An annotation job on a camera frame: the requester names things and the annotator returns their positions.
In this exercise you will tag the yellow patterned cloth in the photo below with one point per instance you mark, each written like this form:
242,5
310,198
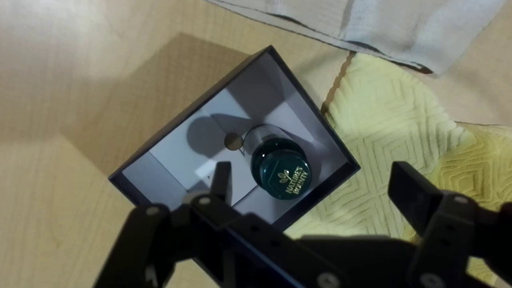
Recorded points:
384,133

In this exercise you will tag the green capped medicine bottle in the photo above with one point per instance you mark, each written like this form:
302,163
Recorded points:
282,169

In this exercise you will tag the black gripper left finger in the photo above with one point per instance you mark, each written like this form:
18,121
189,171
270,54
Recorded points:
221,181

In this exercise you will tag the black open box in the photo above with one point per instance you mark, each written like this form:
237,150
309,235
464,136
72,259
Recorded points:
176,153

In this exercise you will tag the white cloth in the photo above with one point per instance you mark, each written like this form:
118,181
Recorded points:
384,24

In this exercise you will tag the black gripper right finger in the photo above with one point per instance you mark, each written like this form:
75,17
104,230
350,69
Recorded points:
413,193

